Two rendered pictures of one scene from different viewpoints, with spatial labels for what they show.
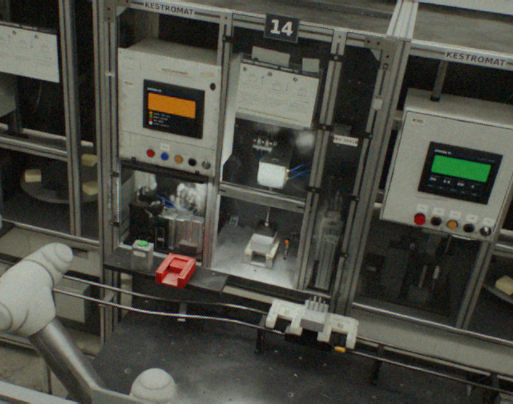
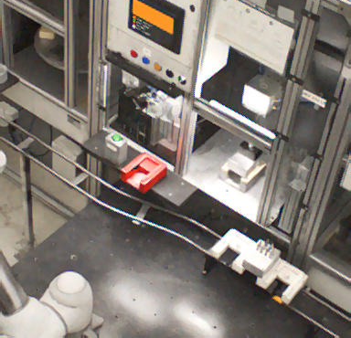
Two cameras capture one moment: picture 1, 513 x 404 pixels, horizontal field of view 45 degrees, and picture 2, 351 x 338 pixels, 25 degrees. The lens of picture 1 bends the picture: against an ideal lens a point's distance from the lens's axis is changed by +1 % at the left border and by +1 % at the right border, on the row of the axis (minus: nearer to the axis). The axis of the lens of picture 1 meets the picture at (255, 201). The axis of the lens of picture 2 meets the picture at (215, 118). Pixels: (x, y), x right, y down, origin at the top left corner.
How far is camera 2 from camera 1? 101 cm
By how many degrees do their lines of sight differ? 19
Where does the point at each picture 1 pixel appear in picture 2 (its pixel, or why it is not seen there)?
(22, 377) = (17, 216)
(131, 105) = (119, 4)
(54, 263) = not seen: outside the picture
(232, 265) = (207, 179)
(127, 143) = (114, 37)
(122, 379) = (65, 264)
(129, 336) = (90, 221)
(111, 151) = (101, 39)
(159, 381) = (71, 286)
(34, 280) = not seen: outside the picture
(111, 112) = (102, 4)
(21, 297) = not seen: outside the picture
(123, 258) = (101, 143)
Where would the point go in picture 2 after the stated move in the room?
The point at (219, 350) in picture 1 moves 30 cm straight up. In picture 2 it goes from (167, 261) to (174, 213)
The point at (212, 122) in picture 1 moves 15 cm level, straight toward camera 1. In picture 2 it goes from (189, 41) to (175, 63)
